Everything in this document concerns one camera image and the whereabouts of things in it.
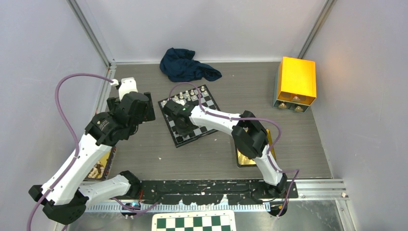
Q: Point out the black white chess board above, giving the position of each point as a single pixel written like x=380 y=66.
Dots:
x=207 y=100

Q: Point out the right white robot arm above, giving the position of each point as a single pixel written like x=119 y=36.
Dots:
x=249 y=135

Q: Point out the green white checker board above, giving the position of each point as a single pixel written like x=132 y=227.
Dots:
x=215 y=220

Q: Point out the gold tin with black pieces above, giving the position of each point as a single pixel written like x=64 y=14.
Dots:
x=243 y=161

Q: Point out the dark blue cloth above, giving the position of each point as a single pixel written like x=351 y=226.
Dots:
x=179 y=66

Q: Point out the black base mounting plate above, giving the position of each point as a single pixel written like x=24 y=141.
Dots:
x=209 y=192

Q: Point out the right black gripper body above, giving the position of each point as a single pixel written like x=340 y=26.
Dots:
x=181 y=130

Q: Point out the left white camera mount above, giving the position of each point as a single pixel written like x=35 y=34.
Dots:
x=124 y=86

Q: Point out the orange drawer box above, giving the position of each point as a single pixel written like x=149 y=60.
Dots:
x=295 y=86

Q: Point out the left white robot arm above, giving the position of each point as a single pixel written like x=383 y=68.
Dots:
x=63 y=198

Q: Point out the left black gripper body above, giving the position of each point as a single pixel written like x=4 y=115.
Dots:
x=148 y=115

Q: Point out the gold tin with white pieces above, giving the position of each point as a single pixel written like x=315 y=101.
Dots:
x=101 y=169

